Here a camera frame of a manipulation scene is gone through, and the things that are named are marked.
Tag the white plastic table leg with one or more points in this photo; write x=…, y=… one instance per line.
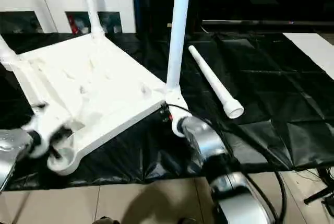
x=91, y=7
x=216, y=83
x=178, y=38
x=6, y=49

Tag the white plastic table top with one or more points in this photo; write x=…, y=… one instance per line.
x=91, y=77

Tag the small tan label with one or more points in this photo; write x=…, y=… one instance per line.
x=169, y=25

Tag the black mat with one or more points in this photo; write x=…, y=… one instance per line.
x=261, y=91

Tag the grey right robot leg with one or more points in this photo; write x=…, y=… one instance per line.
x=187, y=221

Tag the white cabinet with glass doors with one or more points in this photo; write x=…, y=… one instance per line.
x=52, y=4

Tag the long dark bar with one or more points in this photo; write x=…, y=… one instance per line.
x=261, y=23

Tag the black tripod stand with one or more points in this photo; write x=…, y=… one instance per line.
x=317, y=195

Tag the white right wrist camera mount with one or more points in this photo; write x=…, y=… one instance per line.
x=180, y=119

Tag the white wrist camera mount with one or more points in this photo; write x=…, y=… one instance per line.
x=180, y=119
x=44, y=122

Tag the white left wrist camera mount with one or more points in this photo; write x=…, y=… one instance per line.
x=44, y=122

